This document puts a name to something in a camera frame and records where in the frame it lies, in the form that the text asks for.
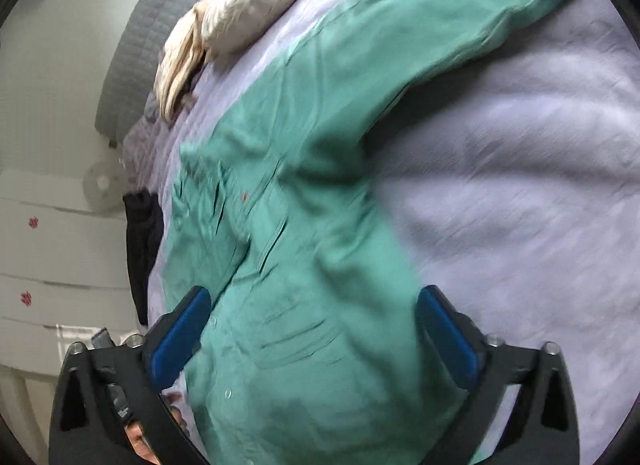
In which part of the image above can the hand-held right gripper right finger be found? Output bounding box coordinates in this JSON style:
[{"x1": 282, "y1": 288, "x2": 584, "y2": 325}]
[{"x1": 417, "y1": 285, "x2": 581, "y2": 465}]

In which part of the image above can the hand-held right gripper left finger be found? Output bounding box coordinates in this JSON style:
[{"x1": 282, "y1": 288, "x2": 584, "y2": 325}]
[{"x1": 48, "y1": 285, "x2": 213, "y2": 465}]

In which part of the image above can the green shirt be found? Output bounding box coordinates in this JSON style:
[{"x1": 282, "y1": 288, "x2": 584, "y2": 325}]
[{"x1": 162, "y1": 0, "x2": 593, "y2": 465}]

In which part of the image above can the person's left hand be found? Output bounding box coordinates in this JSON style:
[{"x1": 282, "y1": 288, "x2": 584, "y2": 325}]
[{"x1": 124, "y1": 391, "x2": 189, "y2": 465}]

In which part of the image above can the black cloth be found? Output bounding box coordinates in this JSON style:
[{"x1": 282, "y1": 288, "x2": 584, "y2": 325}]
[{"x1": 122, "y1": 189, "x2": 166, "y2": 326}]

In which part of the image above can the white drawer cabinet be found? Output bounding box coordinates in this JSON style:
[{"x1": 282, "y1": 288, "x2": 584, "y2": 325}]
[{"x1": 0, "y1": 170, "x2": 136, "y2": 361}]

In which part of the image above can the white round fan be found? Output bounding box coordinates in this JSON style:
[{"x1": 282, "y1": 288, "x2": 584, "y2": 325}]
[{"x1": 82, "y1": 160, "x2": 123, "y2": 211}]

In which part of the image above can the lavender plush blanket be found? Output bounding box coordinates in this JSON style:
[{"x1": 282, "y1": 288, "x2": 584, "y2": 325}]
[{"x1": 122, "y1": 0, "x2": 640, "y2": 465}]

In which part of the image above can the grey quilted headboard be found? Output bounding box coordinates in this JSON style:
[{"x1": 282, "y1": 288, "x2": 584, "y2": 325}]
[{"x1": 95, "y1": 0, "x2": 241, "y2": 138}]

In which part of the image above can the cream pillow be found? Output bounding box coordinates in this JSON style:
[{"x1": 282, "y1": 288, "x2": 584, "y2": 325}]
[{"x1": 154, "y1": 0, "x2": 333, "y2": 121}]

